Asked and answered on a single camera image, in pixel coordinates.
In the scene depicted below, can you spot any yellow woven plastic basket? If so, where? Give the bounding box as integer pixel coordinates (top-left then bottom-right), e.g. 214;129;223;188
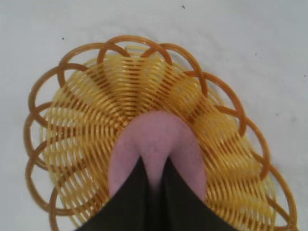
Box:
23;35;299;231

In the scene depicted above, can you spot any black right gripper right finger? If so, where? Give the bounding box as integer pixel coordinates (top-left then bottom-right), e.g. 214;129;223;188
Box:
163;157;242;231

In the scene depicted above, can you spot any pink peach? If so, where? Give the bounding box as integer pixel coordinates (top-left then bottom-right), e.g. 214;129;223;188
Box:
107;111;208;202

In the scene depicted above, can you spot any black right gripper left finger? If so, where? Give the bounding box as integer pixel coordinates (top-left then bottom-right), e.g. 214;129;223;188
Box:
74;155;155;231

